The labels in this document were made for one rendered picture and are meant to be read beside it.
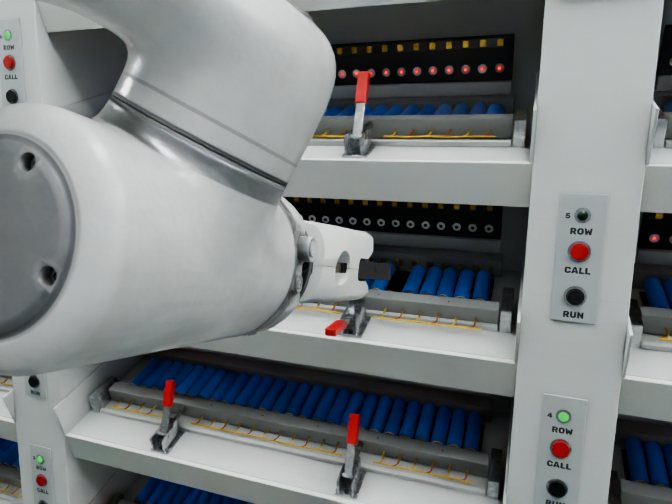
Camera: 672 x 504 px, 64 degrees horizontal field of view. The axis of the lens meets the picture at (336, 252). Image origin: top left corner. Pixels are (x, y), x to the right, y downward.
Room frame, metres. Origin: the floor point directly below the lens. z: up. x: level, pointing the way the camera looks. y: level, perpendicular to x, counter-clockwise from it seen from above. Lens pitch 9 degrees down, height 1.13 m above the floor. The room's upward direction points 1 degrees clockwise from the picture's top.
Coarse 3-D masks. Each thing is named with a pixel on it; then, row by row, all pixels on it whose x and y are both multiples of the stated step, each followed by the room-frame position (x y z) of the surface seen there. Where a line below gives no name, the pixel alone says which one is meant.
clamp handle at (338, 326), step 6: (348, 306) 0.58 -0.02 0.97; (354, 306) 0.58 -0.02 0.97; (348, 312) 0.59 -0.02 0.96; (354, 312) 0.58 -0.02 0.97; (342, 318) 0.57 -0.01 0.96; (348, 318) 0.57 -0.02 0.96; (354, 318) 0.58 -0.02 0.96; (330, 324) 0.54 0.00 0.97; (336, 324) 0.54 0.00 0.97; (342, 324) 0.54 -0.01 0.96; (330, 330) 0.52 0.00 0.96; (336, 330) 0.52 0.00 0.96; (342, 330) 0.54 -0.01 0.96
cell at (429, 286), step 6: (432, 270) 0.67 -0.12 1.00; (438, 270) 0.67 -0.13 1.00; (426, 276) 0.66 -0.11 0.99; (432, 276) 0.65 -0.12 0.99; (438, 276) 0.66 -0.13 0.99; (426, 282) 0.64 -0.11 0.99; (432, 282) 0.64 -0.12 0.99; (438, 282) 0.65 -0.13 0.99; (426, 288) 0.63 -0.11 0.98; (432, 288) 0.63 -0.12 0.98; (432, 294) 0.62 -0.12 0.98
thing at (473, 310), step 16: (336, 304) 0.63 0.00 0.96; (368, 304) 0.62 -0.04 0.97; (384, 304) 0.61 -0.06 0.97; (400, 304) 0.60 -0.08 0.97; (416, 304) 0.59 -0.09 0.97; (432, 304) 0.59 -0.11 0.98; (448, 304) 0.58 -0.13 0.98; (464, 304) 0.58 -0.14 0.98; (480, 304) 0.58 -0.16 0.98; (496, 304) 0.57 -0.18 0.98; (400, 320) 0.59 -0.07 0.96; (416, 320) 0.58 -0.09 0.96; (464, 320) 0.58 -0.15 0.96; (480, 320) 0.57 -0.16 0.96; (496, 320) 0.57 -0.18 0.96
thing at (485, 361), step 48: (384, 240) 0.74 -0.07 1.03; (432, 240) 0.71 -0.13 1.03; (480, 240) 0.69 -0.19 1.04; (240, 336) 0.63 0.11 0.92; (288, 336) 0.60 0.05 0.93; (336, 336) 0.58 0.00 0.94; (384, 336) 0.58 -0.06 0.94; (432, 336) 0.57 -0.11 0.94; (480, 336) 0.56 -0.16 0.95; (432, 384) 0.56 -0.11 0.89; (480, 384) 0.54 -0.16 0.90
